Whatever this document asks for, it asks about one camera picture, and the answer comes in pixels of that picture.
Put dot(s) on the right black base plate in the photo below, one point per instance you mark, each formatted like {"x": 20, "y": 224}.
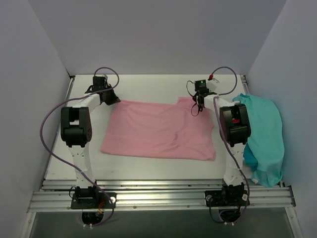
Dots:
{"x": 219, "y": 198}

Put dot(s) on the aluminium mounting rail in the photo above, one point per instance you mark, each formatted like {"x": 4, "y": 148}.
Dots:
{"x": 147, "y": 195}

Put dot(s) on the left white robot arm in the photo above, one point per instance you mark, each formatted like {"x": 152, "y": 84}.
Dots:
{"x": 76, "y": 131}

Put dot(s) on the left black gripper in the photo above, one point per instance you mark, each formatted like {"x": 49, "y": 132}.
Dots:
{"x": 112, "y": 97}

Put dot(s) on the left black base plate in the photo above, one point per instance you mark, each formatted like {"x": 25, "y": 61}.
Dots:
{"x": 93, "y": 201}

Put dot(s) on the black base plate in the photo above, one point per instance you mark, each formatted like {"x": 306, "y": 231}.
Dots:
{"x": 93, "y": 201}
{"x": 219, "y": 198}

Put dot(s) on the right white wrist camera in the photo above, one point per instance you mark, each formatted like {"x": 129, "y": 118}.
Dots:
{"x": 212, "y": 83}

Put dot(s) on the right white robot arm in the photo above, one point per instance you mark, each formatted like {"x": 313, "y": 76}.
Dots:
{"x": 234, "y": 129}

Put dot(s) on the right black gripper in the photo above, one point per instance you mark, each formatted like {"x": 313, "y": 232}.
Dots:
{"x": 198, "y": 100}

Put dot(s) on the teal t shirt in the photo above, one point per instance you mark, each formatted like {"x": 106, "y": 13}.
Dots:
{"x": 264, "y": 150}

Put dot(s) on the pink t shirt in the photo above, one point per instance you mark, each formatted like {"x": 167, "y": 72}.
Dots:
{"x": 158, "y": 130}

